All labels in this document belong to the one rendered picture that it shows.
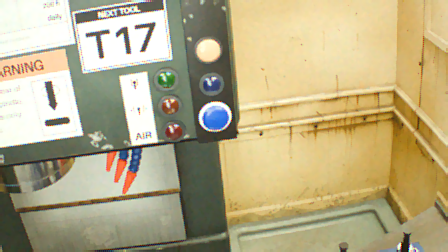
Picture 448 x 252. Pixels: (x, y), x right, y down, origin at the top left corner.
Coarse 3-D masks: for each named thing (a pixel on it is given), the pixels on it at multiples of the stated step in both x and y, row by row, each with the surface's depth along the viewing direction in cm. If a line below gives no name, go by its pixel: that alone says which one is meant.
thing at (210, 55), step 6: (204, 42) 57; (210, 42) 57; (216, 42) 58; (198, 48) 57; (204, 48) 57; (210, 48) 57; (216, 48) 57; (198, 54) 58; (204, 54) 58; (210, 54) 58; (216, 54) 58; (204, 60) 58; (210, 60) 58
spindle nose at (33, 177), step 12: (0, 168) 76; (12, 168) 75; (24, 168) 76; (36, 168) 77; (48, 168) 78; (60, 168) 80; (0, 180) 77; (12, 180) 76; (24, 180) 77; (36, 180) 77; (48, 180) 79; (12, 192) 78; (24, 192) 78
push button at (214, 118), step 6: (210, 108) 61; (216, 108) 61; (222, 108) 61; (204, 114) 61; (210, 114) 61; (216, 114) 61; (222, 114) 61; (228, 114) 61; (204, 120) 61; (210, 120) 61; (216, 120) 61; (222, 120) 61; (228, 120) 62; (210, 126) 62; (216, 126) 62; (222, 126) 62
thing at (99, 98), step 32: (96, 0) 54; (128, 0) 54; (160, 64) 58; (96, 96) 59; (160, 96) 60; (192, 96) 61; (96, 128) 61; (128, 128) 61; (160, 128) 62; (192, 128) 62; (0, 160) 61; (32, 160) 61
